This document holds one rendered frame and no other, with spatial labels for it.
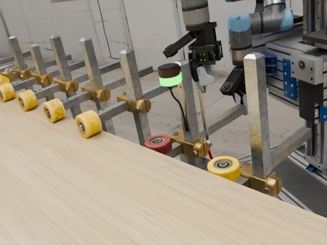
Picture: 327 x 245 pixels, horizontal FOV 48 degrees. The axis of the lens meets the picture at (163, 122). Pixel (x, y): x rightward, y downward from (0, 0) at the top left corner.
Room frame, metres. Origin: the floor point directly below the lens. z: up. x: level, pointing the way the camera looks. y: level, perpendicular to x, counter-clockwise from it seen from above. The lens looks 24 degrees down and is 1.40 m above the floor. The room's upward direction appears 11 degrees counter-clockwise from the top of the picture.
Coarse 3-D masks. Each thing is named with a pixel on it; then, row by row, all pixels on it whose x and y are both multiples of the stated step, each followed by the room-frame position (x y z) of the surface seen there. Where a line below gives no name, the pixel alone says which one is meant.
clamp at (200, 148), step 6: (180, 132) 1.09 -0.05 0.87; (174, 138) 1.06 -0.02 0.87; (180, 138) 1.05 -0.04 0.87; (186, 144) 1.01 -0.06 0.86; (192, 144) 0.99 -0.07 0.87; (198, 144) 0.99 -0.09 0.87; (204, 144) 0.99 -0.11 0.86; (186, 150) 1.02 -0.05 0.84; (192, 150) 0.99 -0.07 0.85; (198, 150) 0.98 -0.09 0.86; (204, 150) 0.99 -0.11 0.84; (192, 156) 1.00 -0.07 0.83; (198, 156) 0.98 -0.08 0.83; (204, 156) 0.99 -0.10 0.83
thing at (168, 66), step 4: (164, 64) 1.02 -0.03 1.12; (168, 64) 1.01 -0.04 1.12; (172, 64) 1.00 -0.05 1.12; (176, 64) 1.00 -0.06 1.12; (160, 68) 0.99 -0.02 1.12; (164, 68) 0.98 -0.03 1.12; (168, 68) 0.97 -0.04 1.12; (172, 68) 0.97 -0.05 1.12; (180, 84) 1.01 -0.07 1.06; (168, 88) 0.99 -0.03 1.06; (176, 88) 1.02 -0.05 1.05; (180, 88) 1.01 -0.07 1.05; (172, 92) 0.99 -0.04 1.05; (176, 100) 1.00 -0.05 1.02; (180, 104) 1.00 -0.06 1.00; (184, 116) 1.01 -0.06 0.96; (184, 120) 1.01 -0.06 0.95; (184, 124) 1.01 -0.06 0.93
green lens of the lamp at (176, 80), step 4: (176, 76) 0.97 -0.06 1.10; (180, 76) 0.98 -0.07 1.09; (160, 80) 0.99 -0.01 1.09; (164, 80) 0.97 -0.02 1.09; (168, 80) 0.97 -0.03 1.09; (172, 80) 0.97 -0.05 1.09; (176, 80) 0.97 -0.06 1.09; (180, 80) 0.98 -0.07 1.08; (164, 84) 0.97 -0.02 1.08; (168, 84) 0.97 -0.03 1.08; (172, 84) 0.97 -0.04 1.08; (176, 84) 0.97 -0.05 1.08
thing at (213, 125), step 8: (240, 104) 1.25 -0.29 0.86; (224, 112) 1.20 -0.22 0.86; (232, 112) 1.19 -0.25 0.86; (240, 112) 1.22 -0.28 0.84; (216, 120) 1.15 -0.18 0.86; (224, 120) 1.16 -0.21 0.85; (232, 120) 1.19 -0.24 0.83; (200, 128) 1.11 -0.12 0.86; (208, 128) 1.11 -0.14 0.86; (216, 128) 1.13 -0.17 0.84; (200, 136) 1.08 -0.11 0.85; (176, 144) 1.03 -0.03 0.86; (176, 152) 1.01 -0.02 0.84
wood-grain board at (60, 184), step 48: (0, 144) 1.20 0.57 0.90; (48, 144) 1.12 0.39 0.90; (96, 144) 1.05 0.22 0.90; (0, 192) 0.87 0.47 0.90; (48, 192) 0.82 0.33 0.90; (96, 192) 0.78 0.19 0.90; (144, 192) 0.74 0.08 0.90; (192, 192) 0.71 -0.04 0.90; (240, 192) 0.68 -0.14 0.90; (0, 240) 0.67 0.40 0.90; (48, 240) 0.64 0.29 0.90; (96, 240) 0.61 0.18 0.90; (144, 240) 0.58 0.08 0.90; (192, 240) 0.56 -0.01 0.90; (240, 240) 0.53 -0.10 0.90; (288, 240) 0.51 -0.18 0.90
